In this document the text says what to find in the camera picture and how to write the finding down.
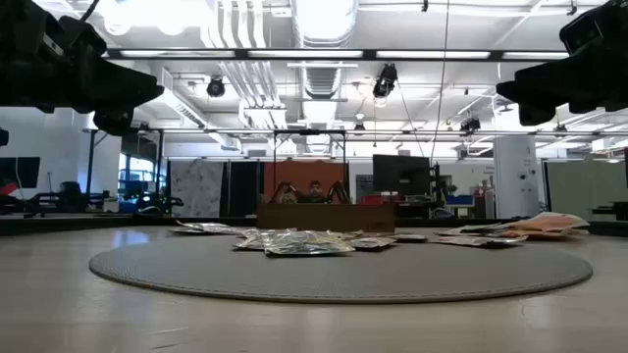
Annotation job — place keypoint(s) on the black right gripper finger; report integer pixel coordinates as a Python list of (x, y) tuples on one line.
[(517, 89)]

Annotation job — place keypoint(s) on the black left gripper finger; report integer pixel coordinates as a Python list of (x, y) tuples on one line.
[(142, 93)]

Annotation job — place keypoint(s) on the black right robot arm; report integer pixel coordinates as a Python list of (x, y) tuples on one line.
[(620, 19)]

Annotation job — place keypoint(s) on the background black robot arm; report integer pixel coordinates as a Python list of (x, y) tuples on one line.
[(339, 192), (282, 193)]

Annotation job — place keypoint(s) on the brown wooden tea organiser box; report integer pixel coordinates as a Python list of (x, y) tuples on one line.
[(324, 218)]

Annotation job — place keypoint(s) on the white round pillar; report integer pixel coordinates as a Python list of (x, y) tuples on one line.
[(515, 171)]

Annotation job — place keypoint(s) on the white marbled partition panel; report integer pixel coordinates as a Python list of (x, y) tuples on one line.
[(196, 186)]

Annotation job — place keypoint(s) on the blue storage bin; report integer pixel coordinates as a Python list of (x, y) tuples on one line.
[(458, 200)]

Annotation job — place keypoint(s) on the black background desk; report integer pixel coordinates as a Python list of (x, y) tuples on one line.
[(613, 210)]

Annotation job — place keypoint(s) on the black partition panel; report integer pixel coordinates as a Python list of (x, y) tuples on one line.
[(243, 188)]

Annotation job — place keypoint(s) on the black computer monitor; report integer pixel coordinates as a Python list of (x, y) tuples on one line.
[(402, 174)]

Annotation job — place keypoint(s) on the black overhead light beam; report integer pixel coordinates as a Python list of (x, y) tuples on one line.
[(368, 54)]

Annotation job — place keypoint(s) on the orange partition panel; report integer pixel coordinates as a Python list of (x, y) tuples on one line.
[(304, 171)]

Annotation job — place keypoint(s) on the red storage bin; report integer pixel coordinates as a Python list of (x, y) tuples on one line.
[(375, 199)]

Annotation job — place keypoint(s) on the person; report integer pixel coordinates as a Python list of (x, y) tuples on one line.
[(315, 188)]

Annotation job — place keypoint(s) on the round grey table mat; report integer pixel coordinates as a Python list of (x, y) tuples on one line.
[(343, 274)]

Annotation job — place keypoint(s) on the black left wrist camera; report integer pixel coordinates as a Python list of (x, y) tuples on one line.
[(78, 36)]

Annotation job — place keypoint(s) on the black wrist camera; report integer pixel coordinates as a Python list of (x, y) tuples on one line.
[(78, 36), (584, 29)]

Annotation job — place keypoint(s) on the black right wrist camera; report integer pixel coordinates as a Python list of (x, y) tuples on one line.
[(584, 29)]

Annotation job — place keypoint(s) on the black hanging ceiling camera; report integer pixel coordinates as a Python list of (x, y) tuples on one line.
[(216, 87), (470, 124), (385, 81)]

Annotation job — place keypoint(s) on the green partition wall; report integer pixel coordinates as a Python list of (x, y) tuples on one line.
[(584, 188)]

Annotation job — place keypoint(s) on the black wall screen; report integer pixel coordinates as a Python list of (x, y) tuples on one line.
[(22, 171)]

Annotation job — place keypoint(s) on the black aluminium table frame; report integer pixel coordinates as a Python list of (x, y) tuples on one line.
[(73, 223)]

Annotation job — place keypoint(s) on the black background gantry frame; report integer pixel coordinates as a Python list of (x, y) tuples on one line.
[(309, 131)]

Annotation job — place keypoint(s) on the silver ventilation duct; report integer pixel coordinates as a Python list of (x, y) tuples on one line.
[(324, 19)]

